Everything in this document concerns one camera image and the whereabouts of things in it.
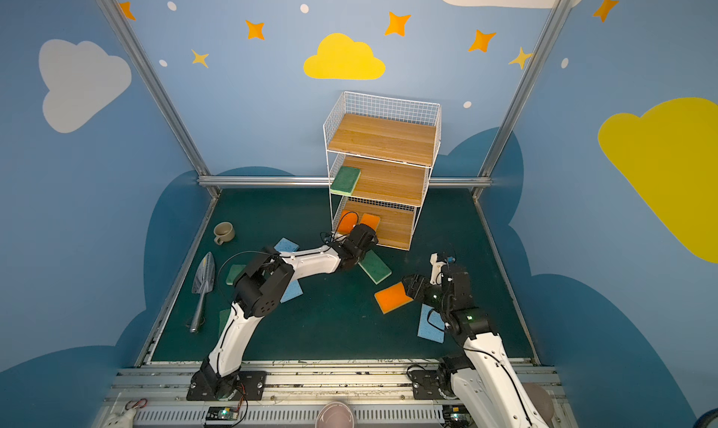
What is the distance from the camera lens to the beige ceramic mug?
1031 mm

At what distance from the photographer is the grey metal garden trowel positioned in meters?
0.86

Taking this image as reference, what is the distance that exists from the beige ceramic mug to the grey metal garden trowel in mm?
58
